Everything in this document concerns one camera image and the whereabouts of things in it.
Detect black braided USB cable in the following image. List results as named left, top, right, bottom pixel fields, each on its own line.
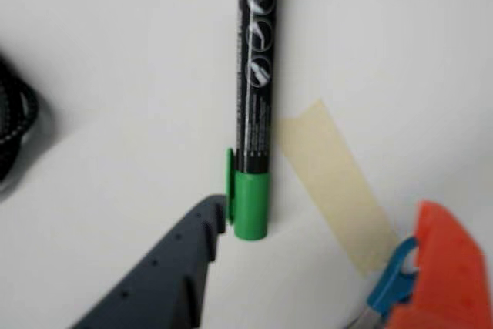
left=0, top=49, right=40, bottom=192

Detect blue handled scissors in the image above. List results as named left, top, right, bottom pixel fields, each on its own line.
left=348, top=237, right=421, bottom=329

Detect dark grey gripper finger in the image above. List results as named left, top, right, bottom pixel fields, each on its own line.
left=72, top=195, right=227, bottom=329

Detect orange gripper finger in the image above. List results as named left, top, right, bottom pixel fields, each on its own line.
left=386, top=200, right=493, bottom=329

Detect green and black marker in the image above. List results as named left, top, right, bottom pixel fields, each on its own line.
left=225, top=0, right=282, bottom=242

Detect wide beige masking tape strip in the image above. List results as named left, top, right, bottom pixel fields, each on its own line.
left=276, top=99, right=400, bottom=278

